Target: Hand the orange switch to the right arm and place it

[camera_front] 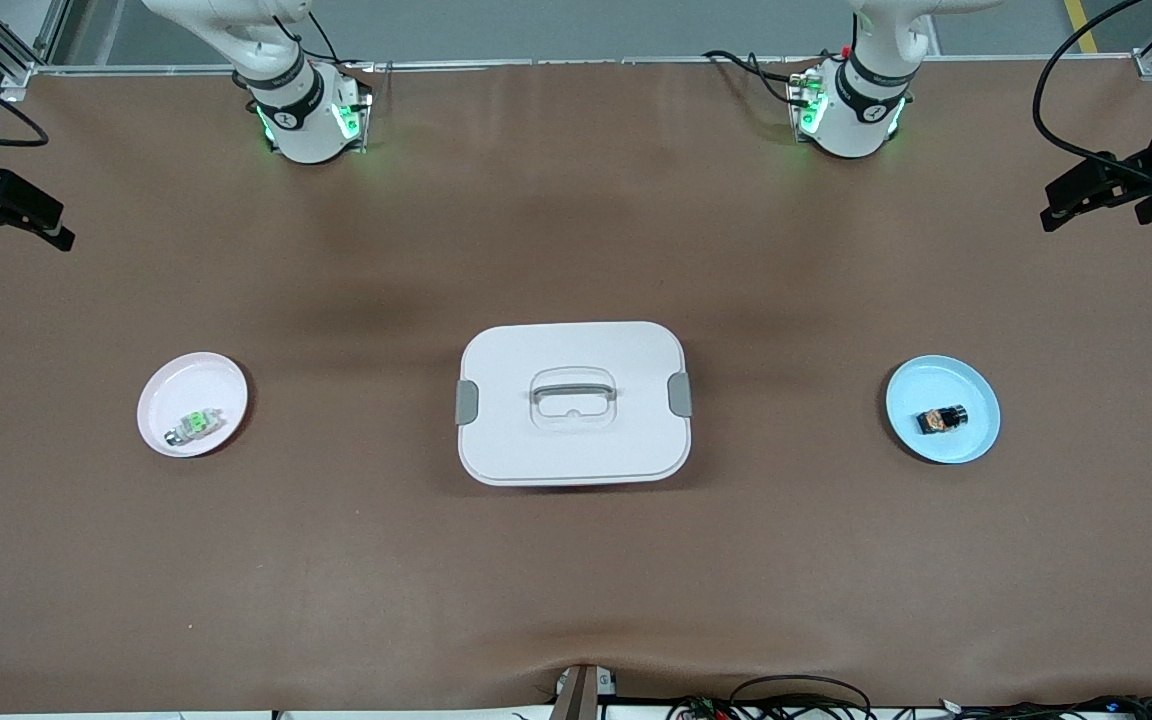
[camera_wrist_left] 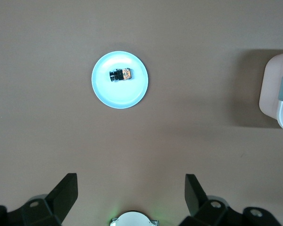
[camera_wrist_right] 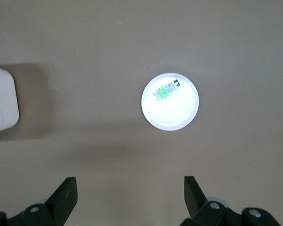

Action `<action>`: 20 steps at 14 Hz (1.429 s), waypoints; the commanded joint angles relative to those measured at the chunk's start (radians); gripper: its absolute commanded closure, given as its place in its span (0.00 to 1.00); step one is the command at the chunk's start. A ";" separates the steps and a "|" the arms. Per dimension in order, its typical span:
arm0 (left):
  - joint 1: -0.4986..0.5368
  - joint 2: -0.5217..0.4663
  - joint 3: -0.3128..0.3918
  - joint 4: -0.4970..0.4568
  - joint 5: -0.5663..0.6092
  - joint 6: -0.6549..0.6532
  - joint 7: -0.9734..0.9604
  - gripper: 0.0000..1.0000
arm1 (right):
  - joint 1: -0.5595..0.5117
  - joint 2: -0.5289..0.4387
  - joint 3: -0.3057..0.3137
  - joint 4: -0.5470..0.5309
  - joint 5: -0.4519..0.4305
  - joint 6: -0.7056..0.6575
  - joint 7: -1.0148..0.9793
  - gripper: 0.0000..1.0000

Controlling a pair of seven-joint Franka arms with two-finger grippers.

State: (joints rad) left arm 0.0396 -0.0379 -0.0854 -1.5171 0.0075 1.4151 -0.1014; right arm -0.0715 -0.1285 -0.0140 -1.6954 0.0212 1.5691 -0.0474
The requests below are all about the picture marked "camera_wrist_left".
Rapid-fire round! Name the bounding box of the white lidded storage box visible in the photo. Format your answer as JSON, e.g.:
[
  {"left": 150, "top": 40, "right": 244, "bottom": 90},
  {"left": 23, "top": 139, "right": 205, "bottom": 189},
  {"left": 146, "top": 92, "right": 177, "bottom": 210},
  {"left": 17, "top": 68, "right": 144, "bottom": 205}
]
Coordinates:
[{"left": 258, "top": 50, "right": 283, "bottom": 134}]

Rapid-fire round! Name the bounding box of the orange and black push-button switch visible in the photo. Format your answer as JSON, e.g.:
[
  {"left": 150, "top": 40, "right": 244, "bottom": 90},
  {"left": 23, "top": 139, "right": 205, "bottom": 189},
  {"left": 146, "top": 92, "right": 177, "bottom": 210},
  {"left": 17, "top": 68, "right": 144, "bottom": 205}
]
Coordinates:
[{"left": 109, "top": 67, "right": 133, "bottom": 83}]

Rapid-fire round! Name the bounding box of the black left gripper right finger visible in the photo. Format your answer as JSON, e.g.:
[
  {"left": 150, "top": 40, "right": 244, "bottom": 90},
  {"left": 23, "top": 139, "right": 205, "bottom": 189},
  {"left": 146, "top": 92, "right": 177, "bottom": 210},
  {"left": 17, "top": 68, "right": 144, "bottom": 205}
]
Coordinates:
[{"left": 180, "top": 173, "right": 282, "bottom": 226}]

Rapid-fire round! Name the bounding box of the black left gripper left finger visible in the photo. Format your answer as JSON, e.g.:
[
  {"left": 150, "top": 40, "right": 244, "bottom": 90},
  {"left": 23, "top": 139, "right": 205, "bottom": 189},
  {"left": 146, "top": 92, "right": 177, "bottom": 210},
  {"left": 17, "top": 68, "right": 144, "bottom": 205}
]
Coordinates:
[{"left": 0, "top": 173, "right": 79, "bottom": 226}]

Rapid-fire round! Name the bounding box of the light blue round plate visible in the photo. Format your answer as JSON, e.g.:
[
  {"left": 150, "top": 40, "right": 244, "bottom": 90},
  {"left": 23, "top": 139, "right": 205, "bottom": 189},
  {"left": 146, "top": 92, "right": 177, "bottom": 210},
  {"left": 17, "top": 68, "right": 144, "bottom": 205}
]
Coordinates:
[{"left": 91, "top": 50, "right": 149, "bottom": 109}]

